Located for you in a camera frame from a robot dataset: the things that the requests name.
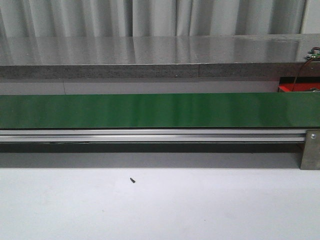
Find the green conveyor belt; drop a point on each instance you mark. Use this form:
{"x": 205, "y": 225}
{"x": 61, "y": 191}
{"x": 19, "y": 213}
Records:
{"x": 176, "y": 110}

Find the grey stone counter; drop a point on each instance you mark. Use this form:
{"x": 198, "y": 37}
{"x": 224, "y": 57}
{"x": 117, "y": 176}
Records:
{"x": 177, "y": 57}

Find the red bin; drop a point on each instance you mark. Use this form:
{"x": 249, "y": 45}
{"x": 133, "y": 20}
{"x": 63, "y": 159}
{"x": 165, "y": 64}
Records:
{"x": 301, "y": 84}

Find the small green circuit board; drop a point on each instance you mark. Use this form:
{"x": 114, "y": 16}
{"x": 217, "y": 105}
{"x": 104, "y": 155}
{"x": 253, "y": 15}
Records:
{"x": 313, "y": 54}

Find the grey curtain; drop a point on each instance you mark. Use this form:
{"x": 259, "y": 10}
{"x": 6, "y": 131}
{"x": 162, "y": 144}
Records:
{"x": 159, "y": 18}

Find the aluminium conveyor side rail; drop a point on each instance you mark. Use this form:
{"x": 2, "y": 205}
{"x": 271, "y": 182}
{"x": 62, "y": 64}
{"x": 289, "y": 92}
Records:
{"x": 152, "y": 135}

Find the metal conveyor support bracket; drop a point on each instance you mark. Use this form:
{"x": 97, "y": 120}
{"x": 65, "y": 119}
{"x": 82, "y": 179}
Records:
{"x": 311, "y": 153}

